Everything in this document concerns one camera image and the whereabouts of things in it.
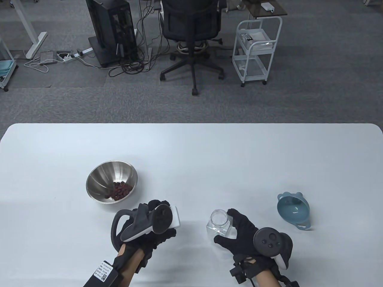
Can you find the person's left hand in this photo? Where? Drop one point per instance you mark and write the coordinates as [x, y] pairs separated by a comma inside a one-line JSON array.
[[143, 248]]

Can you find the person's right hand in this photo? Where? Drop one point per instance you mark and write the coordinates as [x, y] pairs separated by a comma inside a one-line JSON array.
[[242, 239]]

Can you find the clear square coffee jar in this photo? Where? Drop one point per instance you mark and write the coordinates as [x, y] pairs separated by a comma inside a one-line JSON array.
[[218, 224]]

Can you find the white square jar lid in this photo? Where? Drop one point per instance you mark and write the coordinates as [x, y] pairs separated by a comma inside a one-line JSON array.
[[177, 216]]

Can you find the blue plastic funnel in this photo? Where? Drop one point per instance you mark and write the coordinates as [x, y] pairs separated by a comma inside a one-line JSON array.
[[293, 210]]

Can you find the pile of dark red cranberries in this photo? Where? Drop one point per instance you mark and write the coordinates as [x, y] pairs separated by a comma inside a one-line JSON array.
[[119, 191]]

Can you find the stainless steel bowl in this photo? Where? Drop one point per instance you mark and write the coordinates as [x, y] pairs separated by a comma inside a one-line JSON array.
[[101, 179]]

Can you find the person's right forearm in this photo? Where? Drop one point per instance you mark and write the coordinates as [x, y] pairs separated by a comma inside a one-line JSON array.
[[267, 279]]

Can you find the person's left forearm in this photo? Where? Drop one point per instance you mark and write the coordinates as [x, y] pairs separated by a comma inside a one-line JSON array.
[[130, 269]]

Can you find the black white handheld controller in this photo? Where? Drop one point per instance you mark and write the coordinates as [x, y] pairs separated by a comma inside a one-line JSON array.
[[269, 240], [161, 219]]

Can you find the black labelled battery pack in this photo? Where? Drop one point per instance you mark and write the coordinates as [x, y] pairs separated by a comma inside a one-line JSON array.
[[101, 275]]

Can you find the white rolling cart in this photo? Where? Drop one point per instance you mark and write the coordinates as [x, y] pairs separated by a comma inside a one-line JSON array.
[[252, 65]]

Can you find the clear plastic bag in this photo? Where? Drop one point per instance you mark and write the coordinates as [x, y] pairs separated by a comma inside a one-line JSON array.
[[264, 46]]

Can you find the flat white box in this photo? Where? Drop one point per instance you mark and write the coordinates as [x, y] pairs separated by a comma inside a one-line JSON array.
[[255, 35]]

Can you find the white power strip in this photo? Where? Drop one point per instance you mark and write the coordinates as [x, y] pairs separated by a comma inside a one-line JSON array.
[[85, 50]]

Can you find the grey flat box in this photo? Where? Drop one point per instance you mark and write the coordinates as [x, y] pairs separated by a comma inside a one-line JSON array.
[[48, 56]]

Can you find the black computer tower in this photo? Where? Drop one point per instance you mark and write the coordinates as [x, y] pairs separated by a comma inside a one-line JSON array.
[[110, 27]]

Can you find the black office chair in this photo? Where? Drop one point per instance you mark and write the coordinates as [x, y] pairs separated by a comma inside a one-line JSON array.
[[191, 21]]

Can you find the brown side table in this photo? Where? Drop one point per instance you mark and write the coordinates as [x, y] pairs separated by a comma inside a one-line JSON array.
[[254, 10]]

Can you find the white trolley with teal bins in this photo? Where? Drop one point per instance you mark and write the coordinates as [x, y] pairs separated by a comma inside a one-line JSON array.
[[6, 64]]

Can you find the small white device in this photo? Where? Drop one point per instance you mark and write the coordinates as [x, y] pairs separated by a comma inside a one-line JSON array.
[[266, 6]]

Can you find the white desk leg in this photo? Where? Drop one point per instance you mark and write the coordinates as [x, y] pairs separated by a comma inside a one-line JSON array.
[[30, 33]]

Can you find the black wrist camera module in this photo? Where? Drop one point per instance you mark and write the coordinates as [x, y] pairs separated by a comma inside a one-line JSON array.
[[239, 272]]

